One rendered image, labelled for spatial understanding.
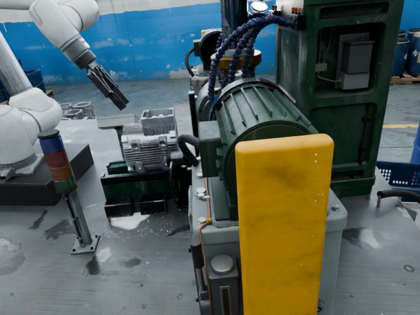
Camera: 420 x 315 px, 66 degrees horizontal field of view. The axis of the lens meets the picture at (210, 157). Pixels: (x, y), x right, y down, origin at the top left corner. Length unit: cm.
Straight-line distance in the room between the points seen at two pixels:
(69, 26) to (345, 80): 94
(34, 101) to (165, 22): 541
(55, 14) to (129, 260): 85
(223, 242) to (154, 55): 655
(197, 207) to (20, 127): 105
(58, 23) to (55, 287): 84
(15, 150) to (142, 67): 578
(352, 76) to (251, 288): 79
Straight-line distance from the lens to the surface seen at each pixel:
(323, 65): 116
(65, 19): 128
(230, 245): 61
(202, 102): 144
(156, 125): 121
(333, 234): 65
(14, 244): 137
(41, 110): 166
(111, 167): 141
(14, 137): 154
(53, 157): 102
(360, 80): 117
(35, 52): 818
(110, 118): 151
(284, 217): 48
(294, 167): 44
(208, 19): 671
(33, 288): 115
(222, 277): 59
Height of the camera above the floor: 153
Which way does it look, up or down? 27 degrees down
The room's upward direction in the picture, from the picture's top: 5 degrees counter-clockwise
